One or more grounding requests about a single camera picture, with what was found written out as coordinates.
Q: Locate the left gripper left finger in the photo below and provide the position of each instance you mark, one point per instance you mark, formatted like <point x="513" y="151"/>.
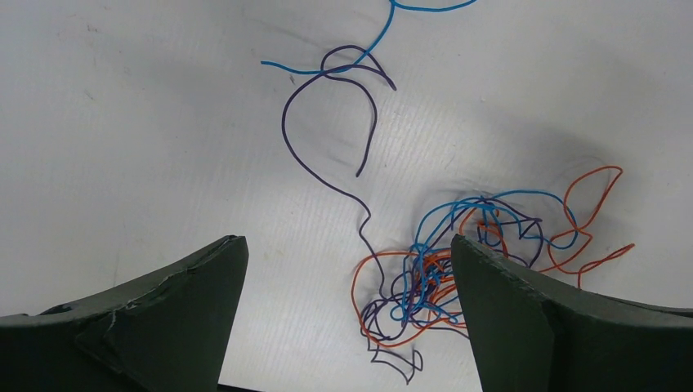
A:
<point x="167" y="330"/>

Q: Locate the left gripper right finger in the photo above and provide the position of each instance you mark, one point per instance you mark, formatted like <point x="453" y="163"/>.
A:
<point x="531" y="332"/>

